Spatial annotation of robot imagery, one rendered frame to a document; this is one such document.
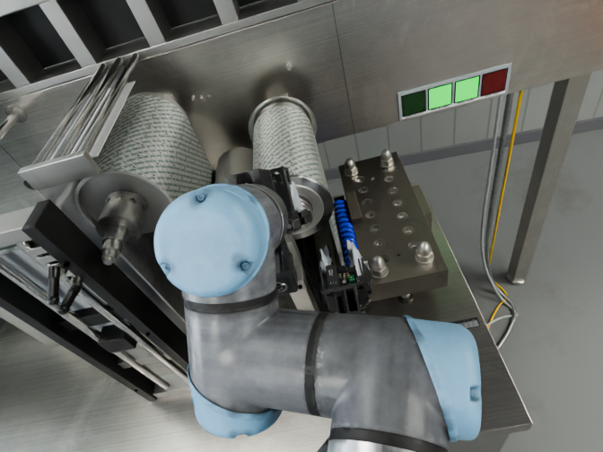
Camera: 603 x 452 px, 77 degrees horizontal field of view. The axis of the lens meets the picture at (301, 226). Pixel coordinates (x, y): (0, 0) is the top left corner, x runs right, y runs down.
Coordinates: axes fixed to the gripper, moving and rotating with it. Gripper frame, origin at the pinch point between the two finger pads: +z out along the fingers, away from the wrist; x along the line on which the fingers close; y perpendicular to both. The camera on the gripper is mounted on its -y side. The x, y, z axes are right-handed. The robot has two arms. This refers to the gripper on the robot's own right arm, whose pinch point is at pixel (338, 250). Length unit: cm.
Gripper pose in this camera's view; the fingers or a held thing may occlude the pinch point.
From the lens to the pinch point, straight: 76.6
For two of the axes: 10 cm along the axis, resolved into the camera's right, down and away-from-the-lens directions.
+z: -0.8, -7.1, 7.0
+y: -2.4, -6.6, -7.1
